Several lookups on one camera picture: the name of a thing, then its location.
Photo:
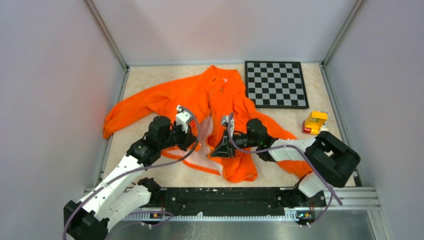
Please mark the yellow red toy blocks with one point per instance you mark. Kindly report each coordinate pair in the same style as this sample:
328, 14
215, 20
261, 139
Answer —
314, 122

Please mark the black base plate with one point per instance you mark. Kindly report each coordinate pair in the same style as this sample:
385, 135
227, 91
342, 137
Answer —
233, 201

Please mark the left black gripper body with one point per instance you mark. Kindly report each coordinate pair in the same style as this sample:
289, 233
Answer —
179, 138

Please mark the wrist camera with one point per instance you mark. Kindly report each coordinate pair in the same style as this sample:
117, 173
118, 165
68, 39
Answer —
229, 124
183, 118

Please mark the orange zip jacket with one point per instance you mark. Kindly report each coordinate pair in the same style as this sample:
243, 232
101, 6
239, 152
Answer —
214, 93

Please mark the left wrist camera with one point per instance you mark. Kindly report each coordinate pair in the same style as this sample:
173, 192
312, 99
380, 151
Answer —
183, 118

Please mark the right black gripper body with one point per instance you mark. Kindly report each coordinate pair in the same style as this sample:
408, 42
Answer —
241, 141

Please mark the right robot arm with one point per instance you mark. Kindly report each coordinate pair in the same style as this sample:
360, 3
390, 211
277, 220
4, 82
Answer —
332, 161

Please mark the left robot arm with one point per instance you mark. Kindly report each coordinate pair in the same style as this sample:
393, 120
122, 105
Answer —
95, 214

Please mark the black white checkerboard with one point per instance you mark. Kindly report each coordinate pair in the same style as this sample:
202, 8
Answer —
275, 84

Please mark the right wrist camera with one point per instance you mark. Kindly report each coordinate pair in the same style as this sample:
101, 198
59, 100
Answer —
229, 124

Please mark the aluminium front rail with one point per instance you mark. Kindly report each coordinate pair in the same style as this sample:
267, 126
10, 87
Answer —
353, 198

